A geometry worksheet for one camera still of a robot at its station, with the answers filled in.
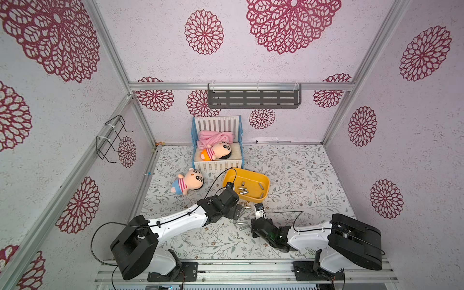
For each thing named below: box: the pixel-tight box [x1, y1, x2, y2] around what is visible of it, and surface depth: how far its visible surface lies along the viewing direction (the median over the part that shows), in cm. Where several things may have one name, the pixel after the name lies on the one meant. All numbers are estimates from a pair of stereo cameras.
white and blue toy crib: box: [190, 115, 245, 173], surface depth 109 cm
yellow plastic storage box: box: [222, 167, 271, 203], surface depth 102 cm
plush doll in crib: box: [200, 141, 232, 162], surface depth 103 cm
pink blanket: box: [197, 130, 236, 150], surface depth 112 cm
